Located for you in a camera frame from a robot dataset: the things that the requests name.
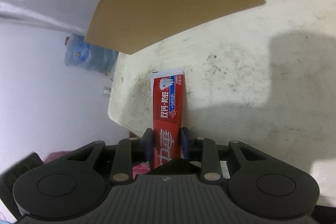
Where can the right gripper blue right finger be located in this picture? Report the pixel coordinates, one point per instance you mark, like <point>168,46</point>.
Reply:
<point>205,151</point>

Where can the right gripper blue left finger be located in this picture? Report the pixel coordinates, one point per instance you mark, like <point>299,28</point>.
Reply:
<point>130,152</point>

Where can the red white toothpaste tube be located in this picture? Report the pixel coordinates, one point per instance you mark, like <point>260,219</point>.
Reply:
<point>167,107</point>

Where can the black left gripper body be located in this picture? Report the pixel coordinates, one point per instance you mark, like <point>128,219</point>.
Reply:
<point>176,167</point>

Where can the blue water jug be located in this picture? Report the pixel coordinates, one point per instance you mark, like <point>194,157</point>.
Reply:
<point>89,57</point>

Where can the white wall plug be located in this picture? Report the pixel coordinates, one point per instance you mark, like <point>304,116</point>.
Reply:
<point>107,91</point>

